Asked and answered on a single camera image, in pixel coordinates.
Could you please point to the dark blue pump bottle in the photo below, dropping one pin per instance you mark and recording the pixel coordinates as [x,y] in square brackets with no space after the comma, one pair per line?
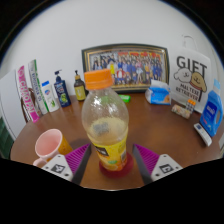
[62,93]

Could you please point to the pink ceramic mug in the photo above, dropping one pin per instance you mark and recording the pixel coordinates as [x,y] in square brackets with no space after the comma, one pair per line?
[50,145]

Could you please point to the orange-capped juice bottle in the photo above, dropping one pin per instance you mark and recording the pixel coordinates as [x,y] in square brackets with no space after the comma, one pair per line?
[105,126]

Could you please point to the small patterned snack packet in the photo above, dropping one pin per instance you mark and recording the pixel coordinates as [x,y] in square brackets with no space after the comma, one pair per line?
[181,111]

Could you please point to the long green-white wrap box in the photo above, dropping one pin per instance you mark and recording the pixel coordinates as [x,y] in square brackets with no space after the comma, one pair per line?
[38,88]

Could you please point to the framed group photo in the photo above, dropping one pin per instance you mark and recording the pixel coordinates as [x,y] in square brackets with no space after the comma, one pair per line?
[133,66]

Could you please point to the small green box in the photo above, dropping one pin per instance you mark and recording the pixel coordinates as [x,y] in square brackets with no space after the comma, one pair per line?
[125,98]

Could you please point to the white paper gift bag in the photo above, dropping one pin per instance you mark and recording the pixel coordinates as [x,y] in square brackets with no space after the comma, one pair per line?
[190,76]

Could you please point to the blue tissue pack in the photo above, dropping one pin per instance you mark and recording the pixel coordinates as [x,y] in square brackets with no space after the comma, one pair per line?
[157,95]

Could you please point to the white remote control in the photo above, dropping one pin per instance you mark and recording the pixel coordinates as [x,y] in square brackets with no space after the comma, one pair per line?
[202,134]

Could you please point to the dark wooden chair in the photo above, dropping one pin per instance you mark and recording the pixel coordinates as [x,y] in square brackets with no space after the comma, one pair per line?
[24,106]

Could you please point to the dark amber pump bottle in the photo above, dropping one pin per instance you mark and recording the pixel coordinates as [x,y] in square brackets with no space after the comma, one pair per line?
[80,90]

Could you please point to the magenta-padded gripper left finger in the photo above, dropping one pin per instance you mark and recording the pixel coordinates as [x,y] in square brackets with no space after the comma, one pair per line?
[66,166]

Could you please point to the white shampoo bottle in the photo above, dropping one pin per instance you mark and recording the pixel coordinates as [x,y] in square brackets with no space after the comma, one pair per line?
[50,98]

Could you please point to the small orange-blue box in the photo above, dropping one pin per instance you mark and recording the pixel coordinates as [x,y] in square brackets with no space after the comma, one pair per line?
[190,105]

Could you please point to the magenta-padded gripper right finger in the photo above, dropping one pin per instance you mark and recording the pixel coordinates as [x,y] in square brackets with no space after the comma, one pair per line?
[156,166]

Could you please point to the blue detergent bottle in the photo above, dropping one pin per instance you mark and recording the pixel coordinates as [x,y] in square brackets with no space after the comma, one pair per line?
[210,115]

